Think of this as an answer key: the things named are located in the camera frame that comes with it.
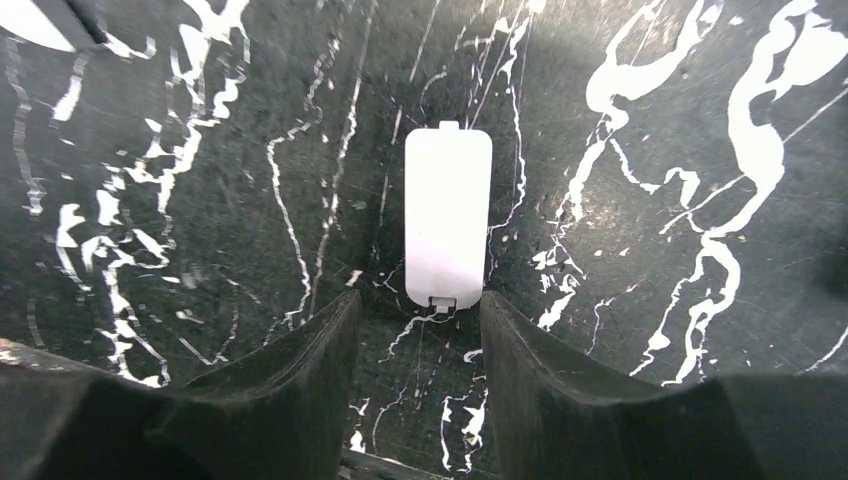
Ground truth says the white battery cover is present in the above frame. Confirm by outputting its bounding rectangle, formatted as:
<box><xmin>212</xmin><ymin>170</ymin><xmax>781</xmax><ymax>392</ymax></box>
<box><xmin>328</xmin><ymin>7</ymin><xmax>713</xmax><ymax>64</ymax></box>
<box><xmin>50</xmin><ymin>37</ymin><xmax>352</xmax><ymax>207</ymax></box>
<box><xmin>403</xmin><ymin>121</ymin><xmax>493</xmax><ymax>313</ymax></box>

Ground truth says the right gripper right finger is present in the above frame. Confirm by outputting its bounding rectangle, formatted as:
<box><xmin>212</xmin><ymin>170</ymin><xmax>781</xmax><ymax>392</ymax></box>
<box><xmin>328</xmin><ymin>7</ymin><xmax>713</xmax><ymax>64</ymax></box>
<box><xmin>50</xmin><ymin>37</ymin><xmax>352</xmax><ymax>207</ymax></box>
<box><xmin>480</xmin><ymin>291</ymin><xmax>847</xmax><ymax>479</ymax></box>

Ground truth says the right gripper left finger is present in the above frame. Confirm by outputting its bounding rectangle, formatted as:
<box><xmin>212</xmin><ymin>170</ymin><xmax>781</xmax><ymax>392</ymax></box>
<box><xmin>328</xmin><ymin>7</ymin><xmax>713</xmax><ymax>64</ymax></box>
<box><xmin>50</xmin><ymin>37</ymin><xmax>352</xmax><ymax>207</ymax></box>
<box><xmin>1</xmin><ymin>291</ymin><xmax>361</xmax><ymax>479</ymax></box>

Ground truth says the white remote control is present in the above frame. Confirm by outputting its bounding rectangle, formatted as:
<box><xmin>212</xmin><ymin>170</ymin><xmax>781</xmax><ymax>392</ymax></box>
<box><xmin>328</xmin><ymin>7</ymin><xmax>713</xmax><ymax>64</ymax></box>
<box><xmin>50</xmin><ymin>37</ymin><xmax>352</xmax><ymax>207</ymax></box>
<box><xmin>1</xmin><ymin>0</ymin><xmax>100</xmax><ymax>53</ymax></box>

